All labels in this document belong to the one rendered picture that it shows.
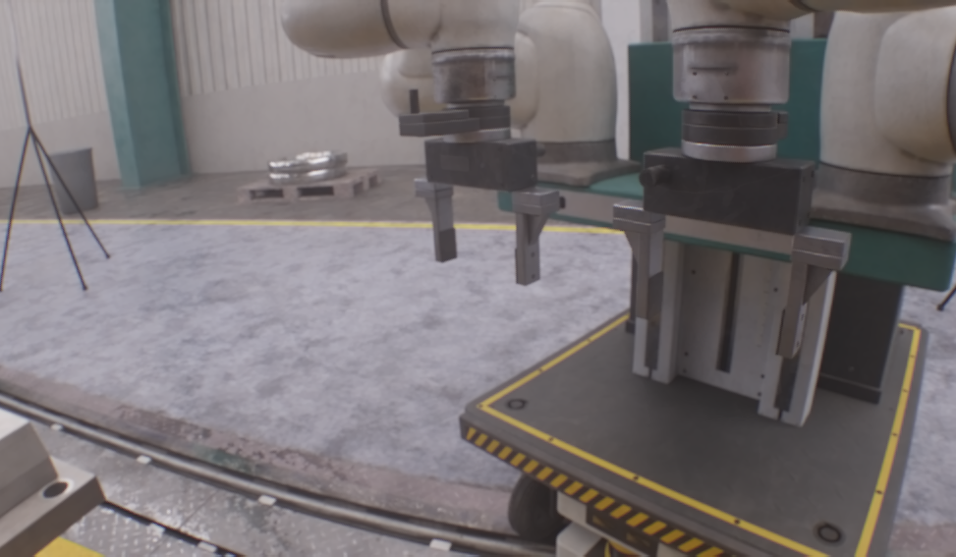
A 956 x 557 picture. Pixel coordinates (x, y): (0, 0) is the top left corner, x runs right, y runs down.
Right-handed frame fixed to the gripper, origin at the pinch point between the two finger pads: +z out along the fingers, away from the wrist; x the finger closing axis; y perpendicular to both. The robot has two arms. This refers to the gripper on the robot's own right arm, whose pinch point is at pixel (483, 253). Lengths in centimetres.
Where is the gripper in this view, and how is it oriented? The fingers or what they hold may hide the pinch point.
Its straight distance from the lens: 63.5
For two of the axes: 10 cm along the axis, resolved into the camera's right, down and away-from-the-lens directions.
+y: 6.9, -2.6, 6.8
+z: 0.5, 9.5, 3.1
